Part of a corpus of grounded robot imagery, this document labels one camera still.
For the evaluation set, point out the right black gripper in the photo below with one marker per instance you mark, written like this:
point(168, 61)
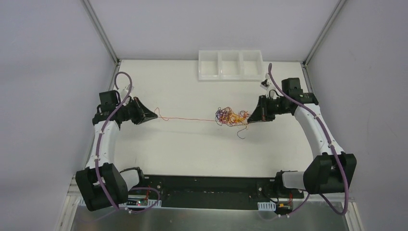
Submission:
point(263, 108)

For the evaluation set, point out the aluminium frame rail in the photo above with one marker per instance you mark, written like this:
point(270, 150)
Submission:
point(73, 190)

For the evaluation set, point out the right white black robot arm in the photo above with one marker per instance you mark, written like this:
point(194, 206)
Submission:
point(331, 168)

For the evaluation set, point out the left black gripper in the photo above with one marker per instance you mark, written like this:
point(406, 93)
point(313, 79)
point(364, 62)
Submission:
point(136, 110)

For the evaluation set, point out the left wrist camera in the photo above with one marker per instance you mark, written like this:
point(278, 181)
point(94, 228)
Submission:
point(130, 89)

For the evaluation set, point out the white slotted cable duct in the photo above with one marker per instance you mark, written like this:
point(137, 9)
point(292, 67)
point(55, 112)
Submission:
point(266, 206)
point(137, 202)

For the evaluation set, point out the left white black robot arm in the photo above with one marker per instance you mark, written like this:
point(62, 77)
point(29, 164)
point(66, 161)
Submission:
point(100, 183)

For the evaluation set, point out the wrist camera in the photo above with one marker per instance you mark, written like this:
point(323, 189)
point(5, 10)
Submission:
point(130, 89)
point(265, 84)

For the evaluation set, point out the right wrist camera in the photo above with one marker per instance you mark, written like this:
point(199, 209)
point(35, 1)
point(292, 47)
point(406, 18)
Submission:
point(265, 84)

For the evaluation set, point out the left white slotted cable duct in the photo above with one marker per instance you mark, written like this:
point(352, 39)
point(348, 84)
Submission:
point(137, 202)

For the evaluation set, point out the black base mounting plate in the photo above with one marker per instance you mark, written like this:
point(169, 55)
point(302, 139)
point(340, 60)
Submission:
point(233, 193)

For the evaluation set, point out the right white slotted cable duct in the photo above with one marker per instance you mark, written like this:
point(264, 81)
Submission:
point(266, 206)

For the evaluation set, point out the white three-compartment tray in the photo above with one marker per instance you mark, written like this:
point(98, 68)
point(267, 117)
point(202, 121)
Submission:
point(230, 66)

